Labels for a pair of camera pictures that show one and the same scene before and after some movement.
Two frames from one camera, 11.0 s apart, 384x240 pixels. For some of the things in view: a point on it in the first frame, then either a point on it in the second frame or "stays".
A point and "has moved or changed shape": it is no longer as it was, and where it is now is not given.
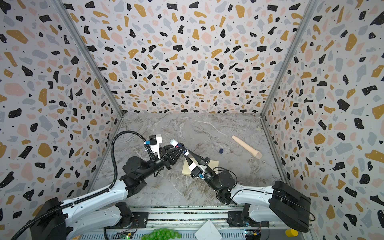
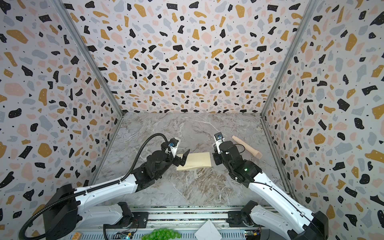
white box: x=197 y=171 -> x=219 y=138
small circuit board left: x=124 y=235 stays
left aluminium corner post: x=88 y=55 stays
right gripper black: x=199 y=165 -> x=219 y=154
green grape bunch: x=163 y=233 stays
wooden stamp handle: x=257 y=154 stays
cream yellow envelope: x=186 y=171 has moved or changed shape
